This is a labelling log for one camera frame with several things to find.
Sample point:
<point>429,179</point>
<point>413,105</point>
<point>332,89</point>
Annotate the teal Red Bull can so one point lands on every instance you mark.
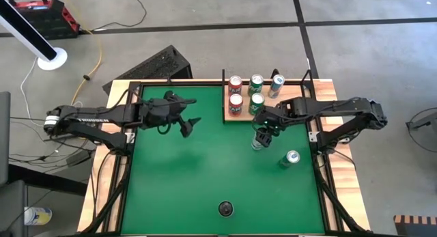
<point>276,86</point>
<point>288,159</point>

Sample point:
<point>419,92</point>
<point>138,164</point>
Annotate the wooden tray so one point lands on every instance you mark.
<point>223,93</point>

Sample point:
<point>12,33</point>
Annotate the white yellow container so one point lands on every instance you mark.
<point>37,216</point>

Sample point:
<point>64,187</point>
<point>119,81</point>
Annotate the silver metal bracket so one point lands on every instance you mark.
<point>313,136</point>
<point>130,137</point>

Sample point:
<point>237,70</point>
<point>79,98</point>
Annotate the white energy drink can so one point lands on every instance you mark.
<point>255,145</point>
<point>225,208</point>

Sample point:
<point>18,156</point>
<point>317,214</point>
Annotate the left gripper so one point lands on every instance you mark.
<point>160,110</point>

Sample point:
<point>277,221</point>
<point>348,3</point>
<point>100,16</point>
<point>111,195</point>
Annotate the red Fanta soda can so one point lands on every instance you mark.
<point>235,85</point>
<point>235,104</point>

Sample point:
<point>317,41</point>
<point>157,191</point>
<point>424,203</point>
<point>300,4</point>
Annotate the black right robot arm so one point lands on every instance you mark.
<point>341,105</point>

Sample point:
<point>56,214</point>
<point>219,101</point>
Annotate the wooden shelf board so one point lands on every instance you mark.
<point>293,91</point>

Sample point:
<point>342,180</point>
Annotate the green table mat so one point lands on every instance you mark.
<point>205,168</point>

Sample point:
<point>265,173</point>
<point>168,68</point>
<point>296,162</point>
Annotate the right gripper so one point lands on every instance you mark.
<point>273,117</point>

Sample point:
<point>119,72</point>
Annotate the white fan stand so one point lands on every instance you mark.
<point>51,61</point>

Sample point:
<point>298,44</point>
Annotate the orange black striped block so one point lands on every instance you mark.
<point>414,226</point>

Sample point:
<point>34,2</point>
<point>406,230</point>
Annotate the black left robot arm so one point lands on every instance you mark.
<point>88,115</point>

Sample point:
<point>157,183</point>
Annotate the red black equipment case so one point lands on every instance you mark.
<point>48,20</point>

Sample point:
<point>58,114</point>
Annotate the black power adaptor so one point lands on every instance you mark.
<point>78,158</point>

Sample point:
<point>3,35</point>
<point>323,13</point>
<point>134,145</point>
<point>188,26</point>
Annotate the grey desk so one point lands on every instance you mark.
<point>4,138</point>

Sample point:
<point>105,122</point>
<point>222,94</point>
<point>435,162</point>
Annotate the green Sprite soda can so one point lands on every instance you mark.
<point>255,84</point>
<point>256,104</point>

